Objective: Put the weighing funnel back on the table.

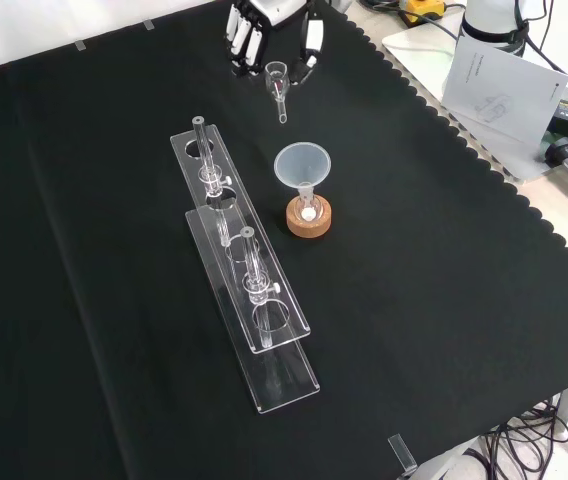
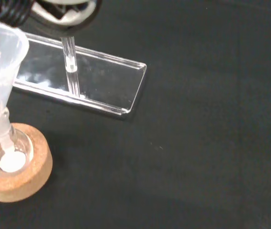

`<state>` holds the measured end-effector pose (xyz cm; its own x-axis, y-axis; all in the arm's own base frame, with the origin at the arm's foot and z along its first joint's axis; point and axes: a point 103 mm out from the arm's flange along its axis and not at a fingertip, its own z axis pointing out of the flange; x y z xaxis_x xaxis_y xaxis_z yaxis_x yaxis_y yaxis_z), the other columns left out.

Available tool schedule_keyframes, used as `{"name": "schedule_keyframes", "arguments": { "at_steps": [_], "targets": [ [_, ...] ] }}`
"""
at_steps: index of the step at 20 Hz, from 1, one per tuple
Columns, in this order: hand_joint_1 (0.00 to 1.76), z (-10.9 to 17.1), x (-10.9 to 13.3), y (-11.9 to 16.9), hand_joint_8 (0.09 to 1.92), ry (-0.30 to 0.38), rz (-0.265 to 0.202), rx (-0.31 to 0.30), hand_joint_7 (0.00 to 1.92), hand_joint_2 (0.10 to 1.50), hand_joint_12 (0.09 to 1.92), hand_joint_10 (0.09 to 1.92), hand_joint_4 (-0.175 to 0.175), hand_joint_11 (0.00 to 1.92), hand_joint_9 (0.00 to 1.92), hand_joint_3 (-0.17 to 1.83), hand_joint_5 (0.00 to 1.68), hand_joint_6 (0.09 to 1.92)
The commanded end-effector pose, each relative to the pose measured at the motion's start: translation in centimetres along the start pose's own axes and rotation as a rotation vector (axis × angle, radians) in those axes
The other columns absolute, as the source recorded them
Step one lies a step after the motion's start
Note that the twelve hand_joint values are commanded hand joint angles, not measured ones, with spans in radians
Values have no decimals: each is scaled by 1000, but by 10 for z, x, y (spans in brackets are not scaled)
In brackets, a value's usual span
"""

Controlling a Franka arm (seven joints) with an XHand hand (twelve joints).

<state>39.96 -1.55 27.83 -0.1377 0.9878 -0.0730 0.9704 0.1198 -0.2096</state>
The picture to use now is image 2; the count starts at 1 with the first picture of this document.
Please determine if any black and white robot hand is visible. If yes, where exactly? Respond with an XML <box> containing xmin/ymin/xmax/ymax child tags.
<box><xmin>0</xmin><ymin>0</ymin><xmax>103</xmax><ymax>37</ymax></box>

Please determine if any clear acrylic funnel stand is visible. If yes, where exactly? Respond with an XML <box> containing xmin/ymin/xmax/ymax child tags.
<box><xmin>12</xmin><ymin>32</ymin><xmax>147</xmax><ymax>120</ymax></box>

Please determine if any round-bottom glass flask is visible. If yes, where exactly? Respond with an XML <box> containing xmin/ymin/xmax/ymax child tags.
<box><xmin>0</xmin><ymin>107</ymin><xmax>35</xmax><ymax>178</ymax></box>

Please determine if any black table cloth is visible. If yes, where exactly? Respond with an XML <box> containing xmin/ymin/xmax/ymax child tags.
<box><xmin>0</xmin><ymin>0</ymin><xmax>271</xmax><ymax>229</ymax></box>

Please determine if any cork ring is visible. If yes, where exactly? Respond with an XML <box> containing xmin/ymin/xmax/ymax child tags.
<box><xmin>0</xmin><ymin>122</ymin><xmax>53</xmax><ymax>203</ymax></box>

